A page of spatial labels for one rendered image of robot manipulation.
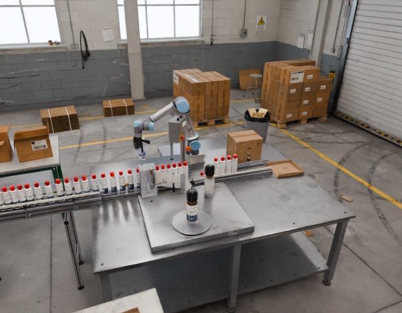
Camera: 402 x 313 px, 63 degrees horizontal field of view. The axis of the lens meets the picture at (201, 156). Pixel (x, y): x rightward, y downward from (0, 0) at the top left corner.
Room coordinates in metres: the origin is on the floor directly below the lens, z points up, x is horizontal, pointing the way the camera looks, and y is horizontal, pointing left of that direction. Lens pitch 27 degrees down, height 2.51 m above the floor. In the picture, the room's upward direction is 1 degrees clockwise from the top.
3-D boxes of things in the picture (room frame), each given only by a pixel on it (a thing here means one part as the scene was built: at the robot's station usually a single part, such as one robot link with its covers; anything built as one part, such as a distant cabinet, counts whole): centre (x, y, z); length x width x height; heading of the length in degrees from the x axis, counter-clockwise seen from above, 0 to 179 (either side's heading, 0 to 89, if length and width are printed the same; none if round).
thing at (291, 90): (6.67, -1.93, 0.57); 1.20 x 0.85 x 1.14; 114
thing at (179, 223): (2.03, 0.06, 0.89); 0.31 x 0.31 x 0.01
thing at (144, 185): (2.44, 0.46, 1.01); 0.14 x 0.13 x 0.26; 108
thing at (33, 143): (3.33, 1.88, 0.97); 0.51 x 0.39 x 0.37; 27
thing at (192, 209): (2.03, 0.06, 1.04); 0.09 x 0.09 x 0.29
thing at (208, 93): (6.74, 0.03, 0.45); 1.20 x 0.84 x 0.89; 24
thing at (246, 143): (3.17, -0.46, 0.99); 0.30 x 0.24 x 0.27; 109
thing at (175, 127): (2.70, 0.21, 1.38); 0.17 x 0.10 x 0.19; 163
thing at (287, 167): (2.97, -0.86, 0.85); 0.30 x 0.26 x 0.04; 108
